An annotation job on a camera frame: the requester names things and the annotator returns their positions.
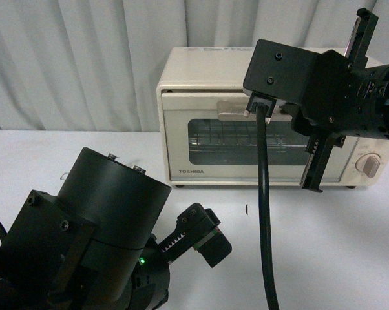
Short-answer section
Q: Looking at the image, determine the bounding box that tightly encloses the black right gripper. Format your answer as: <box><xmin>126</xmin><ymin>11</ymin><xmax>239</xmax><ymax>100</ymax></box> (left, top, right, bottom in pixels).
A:
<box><xmin>244</xmin><ymin>8</ymin><xmax>389</xmax><ymax>192</ymax></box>

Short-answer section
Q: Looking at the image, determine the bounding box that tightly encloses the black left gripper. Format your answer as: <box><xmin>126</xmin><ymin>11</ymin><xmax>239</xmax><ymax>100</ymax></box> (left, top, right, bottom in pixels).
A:
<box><xmin>129</xmin><ymin>203</ymin><xmax>232</xmax><ymax>309</ymax></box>

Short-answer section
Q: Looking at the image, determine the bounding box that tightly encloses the glass oven door with handle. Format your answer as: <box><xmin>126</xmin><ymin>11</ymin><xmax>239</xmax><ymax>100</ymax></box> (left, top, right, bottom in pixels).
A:
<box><xmin>160</xmin><ymin>90</ymin><xmax>360</xmax><ymax>181</ymax></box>

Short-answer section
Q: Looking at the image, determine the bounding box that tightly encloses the cream Toshiba toaster oven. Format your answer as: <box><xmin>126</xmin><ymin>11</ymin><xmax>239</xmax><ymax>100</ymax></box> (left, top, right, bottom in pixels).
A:
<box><xmin>156</xmin><ymin>47</ymin><xmax>389</xmax><ymax>188</ymax></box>

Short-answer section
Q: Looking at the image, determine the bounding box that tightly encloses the beige oven timer knob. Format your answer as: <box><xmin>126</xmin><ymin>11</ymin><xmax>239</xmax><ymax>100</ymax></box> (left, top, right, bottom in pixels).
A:
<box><xmin>355</xmin><ymin>153</ymin><xmax>381</xmax><ymax>178</ymax></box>

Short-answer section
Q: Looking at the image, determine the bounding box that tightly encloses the grey-white curtain backdrop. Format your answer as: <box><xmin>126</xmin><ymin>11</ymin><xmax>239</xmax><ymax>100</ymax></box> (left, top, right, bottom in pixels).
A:
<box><xmin>0</xmin><ymin>1</ymin><xmax>389</xmax><ymax>132</ymax></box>

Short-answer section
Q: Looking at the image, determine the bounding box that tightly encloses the black camera cable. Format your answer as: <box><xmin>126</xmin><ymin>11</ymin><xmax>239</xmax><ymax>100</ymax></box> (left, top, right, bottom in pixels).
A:
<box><xmin>253</xmin><ymin>102</ymin><xmax>281</xmax><ymax>310</ymax></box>

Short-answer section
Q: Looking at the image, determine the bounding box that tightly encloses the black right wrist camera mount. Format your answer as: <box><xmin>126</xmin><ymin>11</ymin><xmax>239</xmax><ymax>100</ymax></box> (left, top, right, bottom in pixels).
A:
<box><xmin>243</xmin><ymin>39</ymin><xmax>321</xmax><ymax>104</ymax></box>

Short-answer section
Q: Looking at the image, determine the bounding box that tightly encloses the metal oven wire rack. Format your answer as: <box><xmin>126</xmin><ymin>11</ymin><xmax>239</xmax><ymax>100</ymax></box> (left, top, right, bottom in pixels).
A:
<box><xmin>188</xmin><ymin>122</ymin><xmax>308</xmax><ymax>147</ymax></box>

